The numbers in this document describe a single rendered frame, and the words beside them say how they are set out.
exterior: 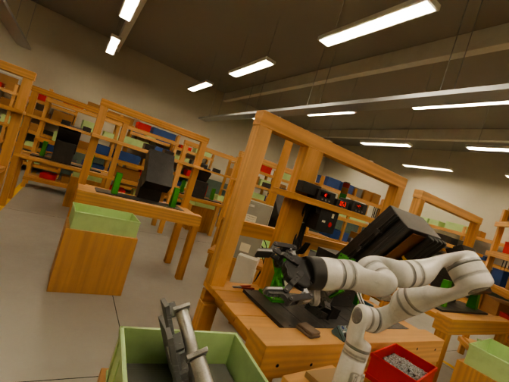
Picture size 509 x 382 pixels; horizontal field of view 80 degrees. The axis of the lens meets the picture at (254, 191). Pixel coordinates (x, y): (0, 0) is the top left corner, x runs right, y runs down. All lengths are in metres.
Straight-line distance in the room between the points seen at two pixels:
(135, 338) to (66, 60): 10.63
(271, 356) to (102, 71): 10.66
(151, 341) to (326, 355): 0.86
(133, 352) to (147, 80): 10.76
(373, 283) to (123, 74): 11.04
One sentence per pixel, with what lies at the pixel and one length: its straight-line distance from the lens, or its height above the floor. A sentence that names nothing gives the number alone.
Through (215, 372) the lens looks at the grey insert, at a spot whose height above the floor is 0.85.
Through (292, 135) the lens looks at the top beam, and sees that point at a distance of 1.90.
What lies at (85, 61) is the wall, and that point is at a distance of 11.41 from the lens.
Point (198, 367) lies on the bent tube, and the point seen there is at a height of 1.16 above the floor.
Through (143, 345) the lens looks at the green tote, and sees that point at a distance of 1.16.
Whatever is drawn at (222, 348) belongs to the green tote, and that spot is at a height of 0.90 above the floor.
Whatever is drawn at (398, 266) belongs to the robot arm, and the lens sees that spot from 0.87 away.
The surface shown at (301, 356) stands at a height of 0.84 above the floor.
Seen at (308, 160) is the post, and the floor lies 1.77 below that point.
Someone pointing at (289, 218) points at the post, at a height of 1.37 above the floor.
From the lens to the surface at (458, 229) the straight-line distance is 10.81.
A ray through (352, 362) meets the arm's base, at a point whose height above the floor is 1.00.
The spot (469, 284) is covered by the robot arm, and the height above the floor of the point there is 1.43.
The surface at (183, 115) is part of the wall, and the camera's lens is 11.75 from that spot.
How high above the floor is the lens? 1.50
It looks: 1 degrees down
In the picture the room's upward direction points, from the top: 17 degrees clockwise
